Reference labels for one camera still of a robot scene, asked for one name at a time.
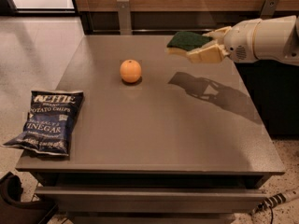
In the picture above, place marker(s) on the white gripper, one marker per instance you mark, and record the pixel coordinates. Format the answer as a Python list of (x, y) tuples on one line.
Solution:
[(239, 42)]

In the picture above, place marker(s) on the green and yellow sponge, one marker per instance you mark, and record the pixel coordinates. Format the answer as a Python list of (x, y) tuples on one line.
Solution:
[(184, 41)]

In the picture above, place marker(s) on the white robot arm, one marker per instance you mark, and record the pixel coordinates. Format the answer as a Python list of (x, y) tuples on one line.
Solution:
[(275, 40)]

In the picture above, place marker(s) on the blue kettle chip bag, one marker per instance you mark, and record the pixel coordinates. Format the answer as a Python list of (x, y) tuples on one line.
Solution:
[(50, 122)]

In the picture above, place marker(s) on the orange fruit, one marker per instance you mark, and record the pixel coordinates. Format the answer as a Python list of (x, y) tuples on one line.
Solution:
[(130, 71)]

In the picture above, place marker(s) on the dark brown chair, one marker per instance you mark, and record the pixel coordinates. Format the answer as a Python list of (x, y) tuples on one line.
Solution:
[(14, 211)]

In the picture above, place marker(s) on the right metal wall bracket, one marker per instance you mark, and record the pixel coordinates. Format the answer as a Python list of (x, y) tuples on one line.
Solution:
[(268, 9)]

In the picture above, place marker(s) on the metal wall bracket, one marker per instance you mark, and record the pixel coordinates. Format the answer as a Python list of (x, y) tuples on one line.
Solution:
[(268, 9), (124, 16)]

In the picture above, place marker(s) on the left metal wall bracket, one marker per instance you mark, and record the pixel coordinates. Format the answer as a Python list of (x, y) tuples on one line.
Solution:
[(124, 16)]

